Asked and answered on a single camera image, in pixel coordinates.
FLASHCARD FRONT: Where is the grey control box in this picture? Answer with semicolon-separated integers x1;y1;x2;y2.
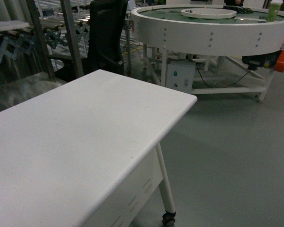
166;61;195;94

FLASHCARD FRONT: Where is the black office chair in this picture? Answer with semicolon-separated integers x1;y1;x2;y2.
81;0;128;75

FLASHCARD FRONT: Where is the round white conveyor table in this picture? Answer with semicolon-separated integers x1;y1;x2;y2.
131;5;284;102

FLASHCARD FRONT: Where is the expandable roller conveyor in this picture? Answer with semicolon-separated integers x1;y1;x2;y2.
0;14;142;65

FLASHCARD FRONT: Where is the white foam board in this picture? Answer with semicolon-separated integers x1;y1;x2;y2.
0;20;29;32

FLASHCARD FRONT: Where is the green paper cup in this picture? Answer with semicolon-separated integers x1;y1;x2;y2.
266;0;283;22

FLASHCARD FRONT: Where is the steel shelf frame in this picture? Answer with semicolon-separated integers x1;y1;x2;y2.
26;0;89;82

